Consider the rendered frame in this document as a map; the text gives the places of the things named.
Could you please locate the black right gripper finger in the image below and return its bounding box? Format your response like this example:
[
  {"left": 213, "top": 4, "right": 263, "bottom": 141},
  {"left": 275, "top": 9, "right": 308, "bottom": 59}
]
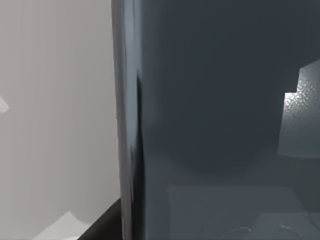
[{"left": 79, "top": 198, "right": 123, "bottom": 240}]

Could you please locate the dark grey box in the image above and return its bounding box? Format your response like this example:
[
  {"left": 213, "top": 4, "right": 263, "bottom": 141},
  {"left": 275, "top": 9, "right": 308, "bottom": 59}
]
[{"left": 110, "top": 0, "right": 320, "bottom": 240}]

